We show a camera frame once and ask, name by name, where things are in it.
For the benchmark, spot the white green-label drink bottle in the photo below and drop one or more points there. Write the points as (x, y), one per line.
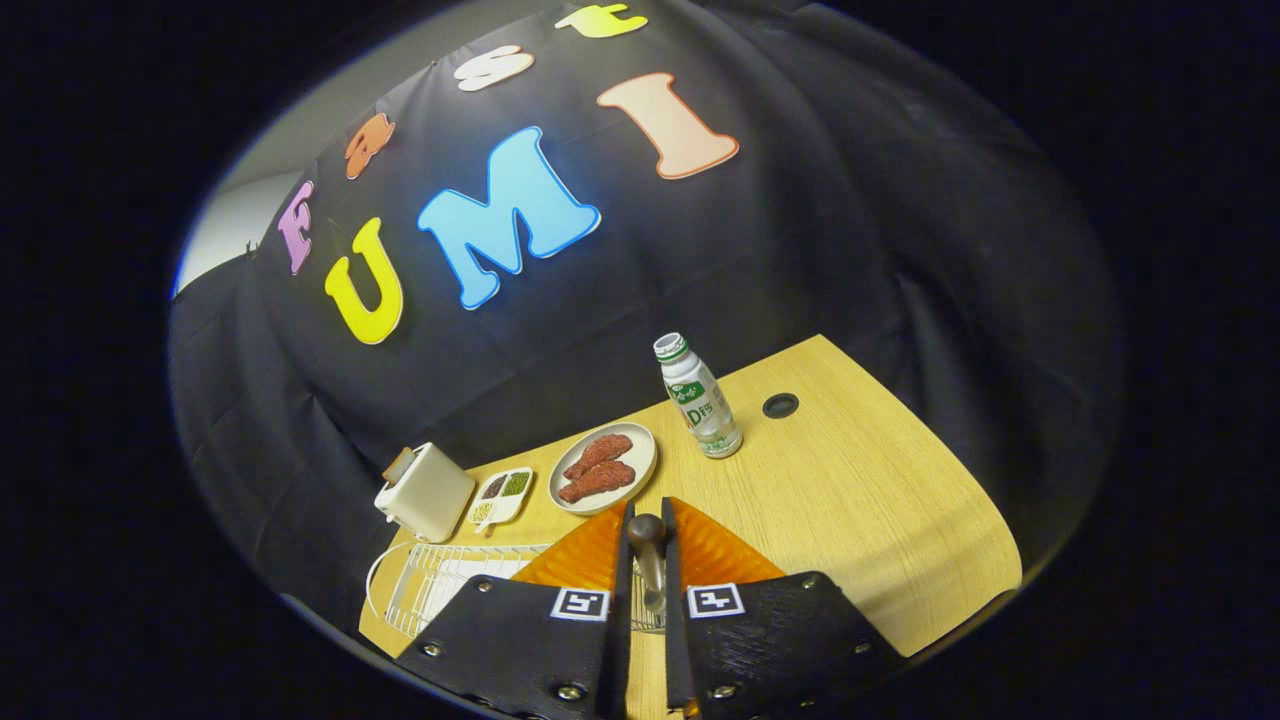
(700, 400)

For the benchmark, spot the reddish-brown meat piece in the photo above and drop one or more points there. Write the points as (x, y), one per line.
(600, 453)
(598, 482)

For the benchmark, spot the white divided condiment dish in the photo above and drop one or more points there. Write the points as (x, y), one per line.
(500, 495)

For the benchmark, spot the bread slice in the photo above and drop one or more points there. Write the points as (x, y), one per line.
(398, 465)

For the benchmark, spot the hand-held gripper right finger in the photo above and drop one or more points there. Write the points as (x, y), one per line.
(770, 640)

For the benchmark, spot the white toaster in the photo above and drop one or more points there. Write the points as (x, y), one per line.
(430, 495)

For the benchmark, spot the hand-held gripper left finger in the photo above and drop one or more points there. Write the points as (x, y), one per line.
(530, 640)

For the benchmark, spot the white plate with meat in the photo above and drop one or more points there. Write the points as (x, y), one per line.
(640, 450)

